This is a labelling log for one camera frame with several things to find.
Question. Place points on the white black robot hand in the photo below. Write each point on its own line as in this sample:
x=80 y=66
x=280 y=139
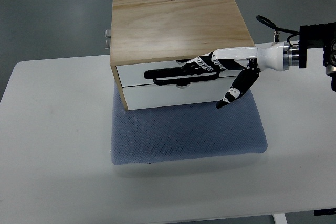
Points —
x=251 y=61

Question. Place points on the black drawer handle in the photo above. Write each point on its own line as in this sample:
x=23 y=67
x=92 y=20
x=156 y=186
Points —
x=184 y=75

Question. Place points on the white top drawer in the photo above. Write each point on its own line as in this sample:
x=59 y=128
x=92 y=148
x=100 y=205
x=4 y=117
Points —
x=133 y=74

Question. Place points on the white drawer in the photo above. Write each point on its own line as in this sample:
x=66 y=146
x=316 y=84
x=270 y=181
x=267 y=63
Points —
x=153 y=96
x=133 y=74

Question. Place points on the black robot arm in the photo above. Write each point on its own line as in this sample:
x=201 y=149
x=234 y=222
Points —
x=311 y=37

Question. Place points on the white bottom drawer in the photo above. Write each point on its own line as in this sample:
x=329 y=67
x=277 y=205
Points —
x=153 y=96

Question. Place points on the wooden drawer cabinet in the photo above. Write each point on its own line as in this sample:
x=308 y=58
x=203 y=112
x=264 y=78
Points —
x=144 y=31

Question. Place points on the blue-grey mesh mat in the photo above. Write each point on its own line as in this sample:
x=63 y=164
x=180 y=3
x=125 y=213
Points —
x=183 y=132

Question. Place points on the white table leg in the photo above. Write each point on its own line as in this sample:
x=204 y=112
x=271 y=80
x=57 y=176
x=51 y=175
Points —
x=280 y=218

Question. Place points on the black table control panel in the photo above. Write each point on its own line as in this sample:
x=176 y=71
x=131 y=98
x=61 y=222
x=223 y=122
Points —
x=324 y=212

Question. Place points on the metal clamp behind cabinet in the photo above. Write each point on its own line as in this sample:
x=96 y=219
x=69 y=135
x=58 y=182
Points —
x=107 y=36

